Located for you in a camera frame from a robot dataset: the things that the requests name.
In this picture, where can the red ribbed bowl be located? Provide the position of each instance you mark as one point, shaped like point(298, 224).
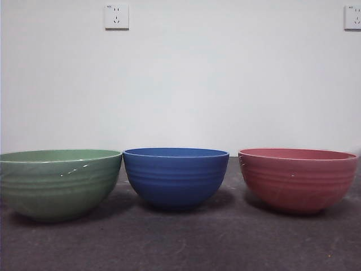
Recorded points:
point(296, 183)

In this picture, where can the green ribbed bowl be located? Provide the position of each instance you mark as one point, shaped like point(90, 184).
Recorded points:
point(56, 186)

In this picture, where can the blue ribbed bowl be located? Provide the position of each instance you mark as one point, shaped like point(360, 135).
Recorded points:
point(175, 180)

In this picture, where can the white wall socket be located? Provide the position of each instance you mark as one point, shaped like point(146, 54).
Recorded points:
point(117, 17)
point(353, 17)

